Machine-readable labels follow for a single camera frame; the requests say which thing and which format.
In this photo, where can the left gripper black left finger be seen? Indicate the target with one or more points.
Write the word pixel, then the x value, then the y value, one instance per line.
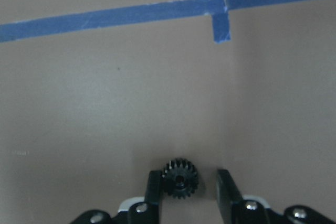
pixel 148 210

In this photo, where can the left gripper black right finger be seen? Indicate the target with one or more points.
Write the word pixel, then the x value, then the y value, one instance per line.
pixel 236 208

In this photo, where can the black bearing gear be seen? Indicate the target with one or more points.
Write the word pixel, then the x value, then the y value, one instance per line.
pixel 180 178

